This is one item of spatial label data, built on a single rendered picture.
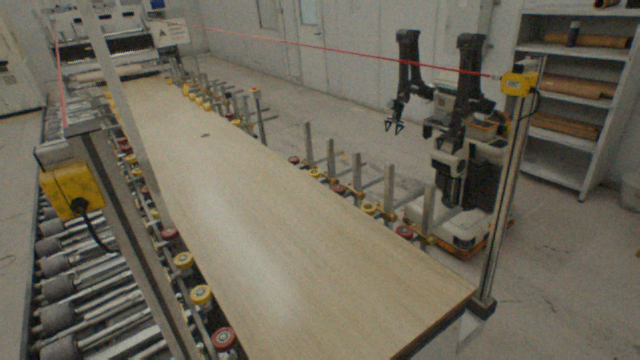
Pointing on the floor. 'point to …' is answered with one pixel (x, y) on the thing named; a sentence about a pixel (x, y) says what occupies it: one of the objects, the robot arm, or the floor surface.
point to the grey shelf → (542, 164)
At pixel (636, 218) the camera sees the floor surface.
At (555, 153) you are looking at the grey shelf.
